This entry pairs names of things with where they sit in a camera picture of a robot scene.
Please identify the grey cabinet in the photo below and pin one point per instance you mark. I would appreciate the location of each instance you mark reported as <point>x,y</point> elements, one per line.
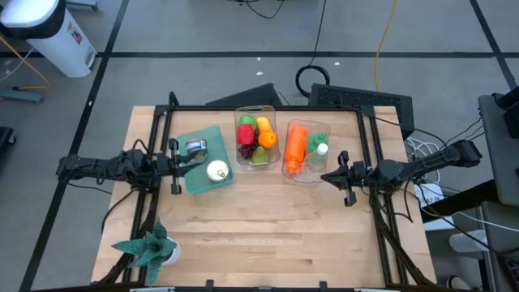
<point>496,162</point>

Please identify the toy orange fruit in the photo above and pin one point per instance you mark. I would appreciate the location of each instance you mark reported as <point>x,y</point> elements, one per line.
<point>267,139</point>

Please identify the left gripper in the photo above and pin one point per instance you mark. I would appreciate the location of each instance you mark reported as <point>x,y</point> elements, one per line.
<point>164,166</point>

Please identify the teal translucent plastic tray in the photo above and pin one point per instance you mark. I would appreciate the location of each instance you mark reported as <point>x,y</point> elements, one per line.
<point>202,182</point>

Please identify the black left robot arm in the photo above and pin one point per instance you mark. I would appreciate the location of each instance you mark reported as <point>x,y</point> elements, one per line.
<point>101,166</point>

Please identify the teal artificial plant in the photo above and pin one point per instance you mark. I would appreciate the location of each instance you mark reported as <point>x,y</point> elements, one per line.
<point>152,249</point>

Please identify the white label sheet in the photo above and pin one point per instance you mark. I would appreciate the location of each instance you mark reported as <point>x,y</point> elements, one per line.
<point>431,198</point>

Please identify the white trash bin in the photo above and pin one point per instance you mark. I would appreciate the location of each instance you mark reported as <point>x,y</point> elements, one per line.
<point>61,44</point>

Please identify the silver lid tin can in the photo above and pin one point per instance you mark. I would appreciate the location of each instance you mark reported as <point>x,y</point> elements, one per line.
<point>196,145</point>

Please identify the black beam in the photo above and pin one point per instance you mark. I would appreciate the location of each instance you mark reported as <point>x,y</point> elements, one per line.
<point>462,200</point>

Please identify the black table clamp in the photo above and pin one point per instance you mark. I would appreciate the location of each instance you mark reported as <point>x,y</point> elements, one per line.
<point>209,283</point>
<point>323,284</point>

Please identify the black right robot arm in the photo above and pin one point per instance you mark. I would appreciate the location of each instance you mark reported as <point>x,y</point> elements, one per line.
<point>425,164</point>

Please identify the clear plastic bin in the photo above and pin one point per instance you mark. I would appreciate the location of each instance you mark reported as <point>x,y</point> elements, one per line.
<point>308,176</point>
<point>275,162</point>

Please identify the dark red toy grapes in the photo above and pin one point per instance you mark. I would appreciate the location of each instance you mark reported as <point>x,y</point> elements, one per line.
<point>245,151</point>

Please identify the person's foot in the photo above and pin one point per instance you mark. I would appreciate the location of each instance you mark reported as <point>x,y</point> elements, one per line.
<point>458,282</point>

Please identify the light grey chair foot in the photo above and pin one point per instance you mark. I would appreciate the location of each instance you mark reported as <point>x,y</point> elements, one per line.
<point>466,242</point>

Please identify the bright green toy apple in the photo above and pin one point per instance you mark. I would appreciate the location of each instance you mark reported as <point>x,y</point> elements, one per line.
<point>247,120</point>

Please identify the black flat panel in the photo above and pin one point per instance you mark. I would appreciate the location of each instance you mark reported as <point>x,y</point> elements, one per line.
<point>251,97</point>

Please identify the orange plastic bottle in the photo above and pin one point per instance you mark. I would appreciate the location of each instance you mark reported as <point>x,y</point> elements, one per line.
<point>296,148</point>

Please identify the red toy bell pepper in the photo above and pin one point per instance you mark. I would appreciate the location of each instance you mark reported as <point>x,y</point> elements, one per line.
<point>245,134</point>

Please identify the cream lid tin can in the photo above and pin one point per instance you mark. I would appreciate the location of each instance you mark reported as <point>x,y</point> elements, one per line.
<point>218,170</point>

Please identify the green plastic bottle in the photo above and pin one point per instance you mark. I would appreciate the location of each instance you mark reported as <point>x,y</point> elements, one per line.
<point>315,140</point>

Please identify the black mesh computer case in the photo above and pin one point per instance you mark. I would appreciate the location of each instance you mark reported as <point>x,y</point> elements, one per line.
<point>357,97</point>

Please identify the olive green toy pear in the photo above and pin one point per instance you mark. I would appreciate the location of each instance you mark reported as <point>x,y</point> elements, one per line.
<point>260,155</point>

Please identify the black device on cabinet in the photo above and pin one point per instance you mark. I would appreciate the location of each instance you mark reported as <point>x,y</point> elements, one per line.
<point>513,121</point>

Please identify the yellow toy mango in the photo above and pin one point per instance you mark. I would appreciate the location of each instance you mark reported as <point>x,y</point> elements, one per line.
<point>263,123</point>

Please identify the clear white-capped water bottle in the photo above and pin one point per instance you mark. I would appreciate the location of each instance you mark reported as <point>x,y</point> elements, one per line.
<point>322,148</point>

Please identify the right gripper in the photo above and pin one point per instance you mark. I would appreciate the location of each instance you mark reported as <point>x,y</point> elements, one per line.
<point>359,174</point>

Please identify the black aluminium table frame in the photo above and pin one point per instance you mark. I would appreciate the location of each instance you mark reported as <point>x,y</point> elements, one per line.
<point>202,108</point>

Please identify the grey power strip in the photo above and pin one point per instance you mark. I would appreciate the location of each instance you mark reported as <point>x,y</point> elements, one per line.
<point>22,96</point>

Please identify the black floor equipment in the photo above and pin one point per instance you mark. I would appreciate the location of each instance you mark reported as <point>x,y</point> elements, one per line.
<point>5,138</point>

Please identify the white plant pot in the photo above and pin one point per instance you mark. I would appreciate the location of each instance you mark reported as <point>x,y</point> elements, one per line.
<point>175,255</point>

